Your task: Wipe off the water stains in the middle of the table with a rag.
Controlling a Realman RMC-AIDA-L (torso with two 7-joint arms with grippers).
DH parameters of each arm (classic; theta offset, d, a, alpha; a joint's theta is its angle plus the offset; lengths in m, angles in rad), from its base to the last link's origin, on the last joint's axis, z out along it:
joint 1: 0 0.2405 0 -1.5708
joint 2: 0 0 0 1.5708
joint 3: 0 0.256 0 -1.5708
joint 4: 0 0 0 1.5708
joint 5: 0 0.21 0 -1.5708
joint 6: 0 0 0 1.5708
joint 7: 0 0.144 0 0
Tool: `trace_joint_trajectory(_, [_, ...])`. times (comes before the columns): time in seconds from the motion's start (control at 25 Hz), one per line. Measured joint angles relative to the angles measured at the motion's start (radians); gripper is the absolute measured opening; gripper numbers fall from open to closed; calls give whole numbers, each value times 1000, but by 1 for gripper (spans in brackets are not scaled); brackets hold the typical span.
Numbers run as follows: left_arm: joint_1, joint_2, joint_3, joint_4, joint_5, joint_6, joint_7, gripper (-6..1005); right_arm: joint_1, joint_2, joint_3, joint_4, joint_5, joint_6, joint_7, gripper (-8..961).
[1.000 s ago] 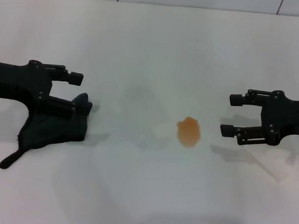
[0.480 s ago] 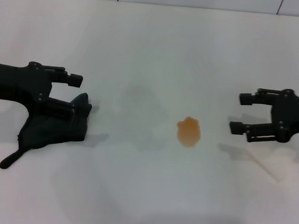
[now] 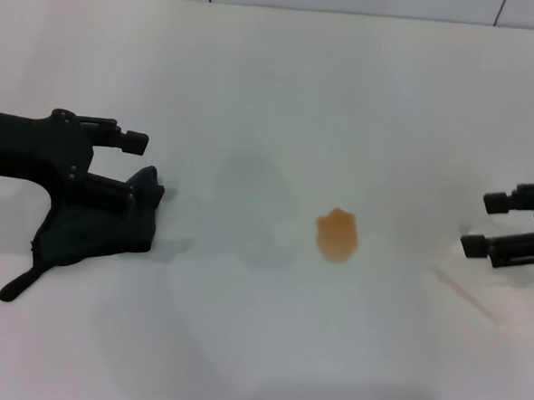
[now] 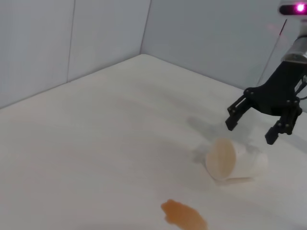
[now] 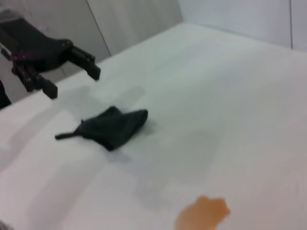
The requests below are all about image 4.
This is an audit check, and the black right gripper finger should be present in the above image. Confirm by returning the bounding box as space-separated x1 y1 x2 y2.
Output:
264 105 303 146
224 94 251 131

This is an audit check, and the orange brown liquid stain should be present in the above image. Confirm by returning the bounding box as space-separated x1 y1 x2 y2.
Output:
160 198 208 230

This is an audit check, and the right gripper connector cable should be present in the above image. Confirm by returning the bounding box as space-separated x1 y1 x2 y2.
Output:
296 76 307 100

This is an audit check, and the white paper cup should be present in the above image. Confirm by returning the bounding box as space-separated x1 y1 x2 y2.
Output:
205 137 269 181

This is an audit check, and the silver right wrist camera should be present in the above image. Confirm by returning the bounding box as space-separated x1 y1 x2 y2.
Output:
277 0 307 15

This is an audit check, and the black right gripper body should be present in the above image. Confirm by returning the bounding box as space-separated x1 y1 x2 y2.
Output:
243 59 307 117

